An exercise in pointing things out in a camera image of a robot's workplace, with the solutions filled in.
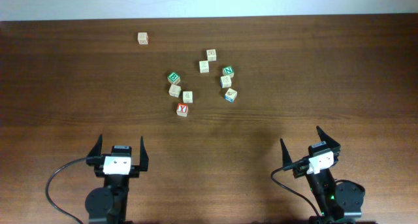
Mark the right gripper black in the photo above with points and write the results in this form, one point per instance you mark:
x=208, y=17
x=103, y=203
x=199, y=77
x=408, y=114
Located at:
x=333, y=145

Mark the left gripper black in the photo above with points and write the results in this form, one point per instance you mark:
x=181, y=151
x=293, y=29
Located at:
x=93, y=157

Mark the red Y wooden block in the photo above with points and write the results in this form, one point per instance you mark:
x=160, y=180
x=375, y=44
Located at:
x=182, y=109

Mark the plain wooden block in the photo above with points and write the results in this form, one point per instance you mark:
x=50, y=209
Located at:
x=175, y=90
x=142, y=38

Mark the wooden block number four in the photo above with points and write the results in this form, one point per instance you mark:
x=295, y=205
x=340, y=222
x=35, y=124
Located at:
x=187, y=97

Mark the blue bird picture block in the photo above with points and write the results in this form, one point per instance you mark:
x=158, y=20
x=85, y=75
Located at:
x=230, y=95

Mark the wooden block blue side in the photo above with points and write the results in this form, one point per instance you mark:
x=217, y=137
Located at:
x=225, y=81

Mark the green N wooden block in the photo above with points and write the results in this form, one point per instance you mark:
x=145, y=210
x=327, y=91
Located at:
x=228, y=71

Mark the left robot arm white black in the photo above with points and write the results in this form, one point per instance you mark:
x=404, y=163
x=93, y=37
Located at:
x=108, y=204

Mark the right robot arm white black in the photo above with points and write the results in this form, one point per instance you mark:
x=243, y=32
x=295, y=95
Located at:
x=339, y=201

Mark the green B wooden block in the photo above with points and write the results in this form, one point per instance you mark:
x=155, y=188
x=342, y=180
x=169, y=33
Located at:
x=174, y=78

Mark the wooden block below upper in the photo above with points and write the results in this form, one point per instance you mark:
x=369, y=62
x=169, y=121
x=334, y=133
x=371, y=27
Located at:
x=204, y=67

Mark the wooden block upper middle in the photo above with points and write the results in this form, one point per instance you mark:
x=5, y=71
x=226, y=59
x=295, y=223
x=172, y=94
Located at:
x=211, y=55

